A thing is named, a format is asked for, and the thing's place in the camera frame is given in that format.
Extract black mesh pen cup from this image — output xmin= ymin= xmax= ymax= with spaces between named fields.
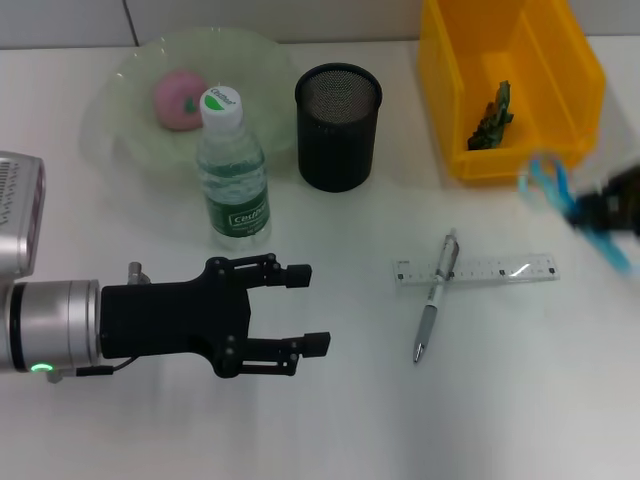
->
xmin=293 ymin=62 xmax=384 ymax=194

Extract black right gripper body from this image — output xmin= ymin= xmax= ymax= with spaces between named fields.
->
xmin=597 ymin=162 xmax=640 ymax=234

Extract green plastic wrapper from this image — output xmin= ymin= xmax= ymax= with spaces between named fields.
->
xmin=467 ymin=79 xmax=515 ymax=151

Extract clear water bottle green label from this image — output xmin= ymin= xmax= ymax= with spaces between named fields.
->
xmin=196 ymin=85 xmax=274 ymax=252

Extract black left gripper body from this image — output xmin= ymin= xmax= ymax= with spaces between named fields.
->
xmin=99 ymin=257 xmax=251 ymax=379

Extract grey and white pen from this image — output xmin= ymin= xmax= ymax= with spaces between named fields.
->
xmin=412 ymin=228 xmax=461 ymax=365

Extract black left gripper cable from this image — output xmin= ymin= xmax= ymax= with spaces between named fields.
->
xmin=47 ymin=261 xmax=153 ymax=385

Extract pink peach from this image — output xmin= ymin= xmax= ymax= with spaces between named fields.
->
xmin=152 ymin=69 xmax=209 ymax=132

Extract yellow plastic storage bin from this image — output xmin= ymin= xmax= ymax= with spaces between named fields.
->
xmin=417 ymin=0 xmax=608 ymax=185

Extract blue handled scissors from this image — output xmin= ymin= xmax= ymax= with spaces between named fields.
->
xmin=517 ymin=152 xmax=636 ymax=276

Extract clear plastic ruler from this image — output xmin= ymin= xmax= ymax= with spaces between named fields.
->
xmin=391 ymin=253 xmax=558 ymax=291

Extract green glass fruit plate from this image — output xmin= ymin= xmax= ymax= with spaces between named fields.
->
xmin=79 ymin=27 xmax=297 ymax=176

